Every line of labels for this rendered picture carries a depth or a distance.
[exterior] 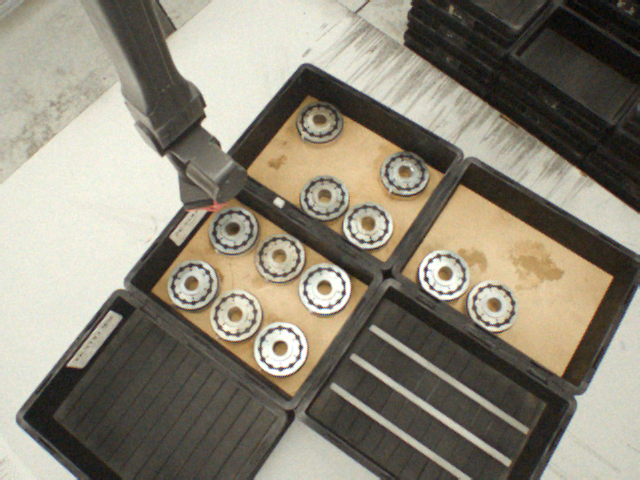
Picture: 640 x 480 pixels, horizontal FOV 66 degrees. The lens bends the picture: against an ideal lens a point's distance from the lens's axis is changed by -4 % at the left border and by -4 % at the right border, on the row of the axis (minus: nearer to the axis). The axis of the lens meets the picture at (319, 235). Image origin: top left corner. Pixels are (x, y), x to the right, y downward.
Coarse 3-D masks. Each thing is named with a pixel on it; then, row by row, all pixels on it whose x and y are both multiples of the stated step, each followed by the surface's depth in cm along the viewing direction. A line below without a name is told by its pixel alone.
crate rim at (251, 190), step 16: (256, 192) 100; (272, 208) 99; (176, 224) 98; (304, 224) 98; (160, 240) 97; (320, 240) 97; (144, 256) 96; (352, 256) 96; (128, 288) 94; (368, 288) 93; (176, 320) 92; (352, 320) 91; (192, 336) 91; (336, 336) 91; (208, 352) 90; (240, 368) 89; (320, 368) 90; (256, 384) 88; (304, 384) 88; (272, 400) 87
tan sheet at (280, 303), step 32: (192, 256) 107; (224, 256) 106; (320, 256) 106; (160, 288) 105; (192, 288) 104; (224, 288) 104; (256, 288) 104; (288, 288) 104; (320, 288) 104; (352, 288) 103; (192, 320) 102; (288, 320) 102; (320, 320) 102; (320, 352) 100; (288, 384) 98
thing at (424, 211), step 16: (304, 64) 109; (288, 80) 108; (336, 80) 108; (368, 96) 106; (384, 112) 105; (416, 128) 103; (240, 144) 103; (448, 144) 102; (448, 176) 100; (272, 192) 100; (288, 208) 99; (320, 224) 97; (416, 224) 97; (336, 240) 96; (368, 256) 95; (384, 272) 96
